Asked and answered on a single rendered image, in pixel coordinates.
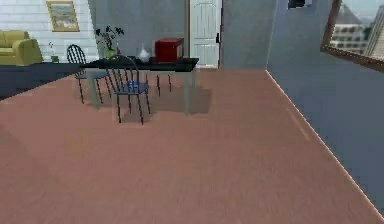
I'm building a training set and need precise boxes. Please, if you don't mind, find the black top dining table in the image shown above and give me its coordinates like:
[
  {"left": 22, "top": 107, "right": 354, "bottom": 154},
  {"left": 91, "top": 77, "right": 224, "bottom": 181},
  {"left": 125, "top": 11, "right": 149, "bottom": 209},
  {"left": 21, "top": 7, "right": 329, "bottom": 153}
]
[{"left": 79, "top": 56, "right": 200, "bottom": 117}]

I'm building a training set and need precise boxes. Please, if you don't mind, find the red box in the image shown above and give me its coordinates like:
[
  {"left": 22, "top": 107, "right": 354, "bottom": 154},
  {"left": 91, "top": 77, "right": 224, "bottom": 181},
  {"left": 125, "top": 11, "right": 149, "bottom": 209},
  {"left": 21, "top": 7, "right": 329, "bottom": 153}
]
[{"left": 154, "top": 37, "right": 185, "bottom": 64}]

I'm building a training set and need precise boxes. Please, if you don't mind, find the white teapot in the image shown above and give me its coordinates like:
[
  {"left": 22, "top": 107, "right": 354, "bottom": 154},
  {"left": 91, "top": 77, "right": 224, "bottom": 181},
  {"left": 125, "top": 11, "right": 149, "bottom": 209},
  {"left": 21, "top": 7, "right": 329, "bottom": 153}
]
[{"left": 137, "top": 44, "right": 152, "bottom": 64}]

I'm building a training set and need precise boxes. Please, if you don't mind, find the white room door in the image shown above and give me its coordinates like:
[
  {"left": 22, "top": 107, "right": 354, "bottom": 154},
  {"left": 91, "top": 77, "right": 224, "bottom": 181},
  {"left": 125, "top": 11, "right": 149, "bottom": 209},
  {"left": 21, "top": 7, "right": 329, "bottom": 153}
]
[{"left": 189, "top": 0, "right": 223, "bottom": 69}]

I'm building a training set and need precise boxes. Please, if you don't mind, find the dark house plant green pot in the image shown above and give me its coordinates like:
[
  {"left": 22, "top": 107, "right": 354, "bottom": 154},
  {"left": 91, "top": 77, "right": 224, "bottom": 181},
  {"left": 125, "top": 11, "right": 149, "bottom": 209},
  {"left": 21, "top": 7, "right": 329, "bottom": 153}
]
[{"left": 95, "top": 25, "right": 125, "bottom": 60}]

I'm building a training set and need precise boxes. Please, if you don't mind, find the small plant in pot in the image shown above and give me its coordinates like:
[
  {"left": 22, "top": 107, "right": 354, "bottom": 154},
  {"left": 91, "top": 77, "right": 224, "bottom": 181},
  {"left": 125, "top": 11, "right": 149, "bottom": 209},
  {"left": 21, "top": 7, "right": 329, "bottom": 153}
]
[{"left": 48, "top": 41, "right": 60, "bottom": 64}]

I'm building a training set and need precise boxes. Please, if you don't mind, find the gold framed picture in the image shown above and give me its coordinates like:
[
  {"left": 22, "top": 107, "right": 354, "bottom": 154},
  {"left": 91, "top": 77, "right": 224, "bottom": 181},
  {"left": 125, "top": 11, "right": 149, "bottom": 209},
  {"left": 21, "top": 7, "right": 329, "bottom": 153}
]
[{"left": 45, "top": 0, "right": 81, "bottom": 33}]

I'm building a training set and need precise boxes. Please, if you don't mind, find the brown framed window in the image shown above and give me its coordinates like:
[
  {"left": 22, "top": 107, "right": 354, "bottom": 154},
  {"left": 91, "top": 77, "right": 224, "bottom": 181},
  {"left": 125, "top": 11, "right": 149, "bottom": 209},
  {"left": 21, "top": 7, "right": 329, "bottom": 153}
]
[{"left": 320, "top": 0, "right": 384, "bottom": 73}]

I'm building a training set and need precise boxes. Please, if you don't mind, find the yellow-green sofa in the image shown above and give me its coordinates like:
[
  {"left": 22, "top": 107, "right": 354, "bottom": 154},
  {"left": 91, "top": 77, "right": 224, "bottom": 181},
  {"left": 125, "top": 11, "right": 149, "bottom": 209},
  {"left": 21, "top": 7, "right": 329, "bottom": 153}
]
[{"left": 0, "top": 30, "right": 44, "bottom": 67}]

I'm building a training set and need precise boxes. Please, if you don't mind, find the black wire chair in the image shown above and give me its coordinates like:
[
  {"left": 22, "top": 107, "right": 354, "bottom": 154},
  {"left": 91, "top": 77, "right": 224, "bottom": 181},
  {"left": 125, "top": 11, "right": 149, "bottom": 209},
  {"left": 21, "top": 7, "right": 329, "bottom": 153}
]
[
  {"left": 144, "top": 73, "right": 173, "bottom": 98},
  {"left": 66, "top": 43, "right": 113, "bottom": 105},
  {"left": 107, "top": 54, "right": 152, "bottom": 126}
]

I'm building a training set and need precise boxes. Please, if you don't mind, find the dark wall fixture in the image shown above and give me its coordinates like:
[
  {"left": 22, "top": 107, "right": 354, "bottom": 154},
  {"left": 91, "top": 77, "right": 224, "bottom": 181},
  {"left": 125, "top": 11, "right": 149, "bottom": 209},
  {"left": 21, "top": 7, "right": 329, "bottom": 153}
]
[{"left": 287, "top": 0, "right": 313, "bottom": 10}]

